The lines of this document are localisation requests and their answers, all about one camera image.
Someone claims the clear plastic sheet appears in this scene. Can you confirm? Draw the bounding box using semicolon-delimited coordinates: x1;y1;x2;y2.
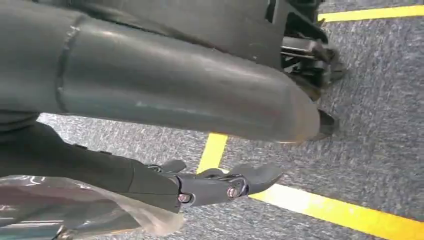
0;174;185;240

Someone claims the yellow floor tape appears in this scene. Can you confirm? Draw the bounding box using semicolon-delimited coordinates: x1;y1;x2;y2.
196;3;424;240

